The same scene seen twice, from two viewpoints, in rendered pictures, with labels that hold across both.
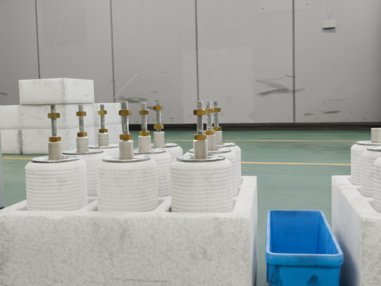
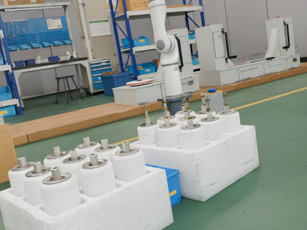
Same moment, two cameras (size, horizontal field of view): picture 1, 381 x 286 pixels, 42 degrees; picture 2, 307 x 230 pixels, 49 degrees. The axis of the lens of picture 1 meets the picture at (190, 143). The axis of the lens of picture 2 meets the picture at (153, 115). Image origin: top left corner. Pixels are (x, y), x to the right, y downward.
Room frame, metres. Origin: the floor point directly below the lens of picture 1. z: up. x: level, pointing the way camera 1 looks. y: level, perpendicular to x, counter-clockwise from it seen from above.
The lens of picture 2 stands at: (1.65, -1.07, 0.52)
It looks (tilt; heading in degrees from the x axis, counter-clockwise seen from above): 9 degrees down; 129
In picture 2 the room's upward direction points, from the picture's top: 9 degrees counter-clockwise
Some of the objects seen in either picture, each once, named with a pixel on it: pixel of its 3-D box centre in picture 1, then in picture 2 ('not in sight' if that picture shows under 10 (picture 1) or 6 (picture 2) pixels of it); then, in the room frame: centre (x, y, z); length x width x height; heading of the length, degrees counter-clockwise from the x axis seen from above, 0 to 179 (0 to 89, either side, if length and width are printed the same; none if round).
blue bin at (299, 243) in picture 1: (299, 263); (144, 184); (0.83, -0.18, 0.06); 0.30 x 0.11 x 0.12; 171
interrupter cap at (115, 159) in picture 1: (126, 159); (167, 118); (0.78, 0.10, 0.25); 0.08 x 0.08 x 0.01
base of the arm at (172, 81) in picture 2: not in sight; (172, 81); (0.61, 0.43, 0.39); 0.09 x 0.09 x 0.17; 69
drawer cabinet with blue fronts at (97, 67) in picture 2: not in sight; (97, 76); (-3.54, 3.75, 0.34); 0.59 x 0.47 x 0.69; 159
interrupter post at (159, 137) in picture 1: (159, 139); (209, 116); (1.01, 0.06, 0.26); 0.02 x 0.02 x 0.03
